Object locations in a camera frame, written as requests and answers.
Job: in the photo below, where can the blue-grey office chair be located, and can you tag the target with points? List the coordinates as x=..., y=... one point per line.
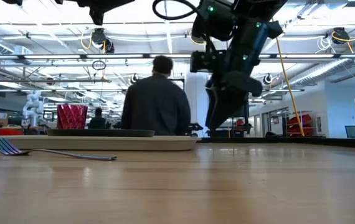
x=353, y=132

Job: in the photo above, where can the white pillar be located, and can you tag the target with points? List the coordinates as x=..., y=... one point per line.
x=197, y=102

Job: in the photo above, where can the red faceted plastic cup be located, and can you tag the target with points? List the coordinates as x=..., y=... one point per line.
x=71, y=116

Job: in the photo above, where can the iridescent blue metal fork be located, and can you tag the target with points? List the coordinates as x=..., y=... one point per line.
x=6, y=147

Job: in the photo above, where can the person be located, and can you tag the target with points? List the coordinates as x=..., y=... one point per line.
x=155, y=99
x=97, y=121

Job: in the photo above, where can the black round plate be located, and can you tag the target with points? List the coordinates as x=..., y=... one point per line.
x=99, y=133

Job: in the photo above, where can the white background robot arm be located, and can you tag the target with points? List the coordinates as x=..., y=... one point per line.
x=33, y=105

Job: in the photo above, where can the red storage bins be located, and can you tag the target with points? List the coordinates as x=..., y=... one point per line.
x=6, y=132

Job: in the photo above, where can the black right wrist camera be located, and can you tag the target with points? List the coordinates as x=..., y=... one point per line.
x=202, y=61

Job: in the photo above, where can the red shelf bins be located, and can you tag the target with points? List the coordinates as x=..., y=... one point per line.
x=305, y=119

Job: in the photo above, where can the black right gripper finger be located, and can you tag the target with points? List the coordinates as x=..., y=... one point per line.
x=214, y=105
x=239, y=87

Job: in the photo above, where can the beige plastic tray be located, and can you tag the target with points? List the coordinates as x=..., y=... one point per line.
x=102, y=143

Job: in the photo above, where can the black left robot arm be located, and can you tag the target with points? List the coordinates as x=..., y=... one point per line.
x=12, y=1

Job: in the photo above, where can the black aluminium table frame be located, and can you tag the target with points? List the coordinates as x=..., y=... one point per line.
x=289, y=141

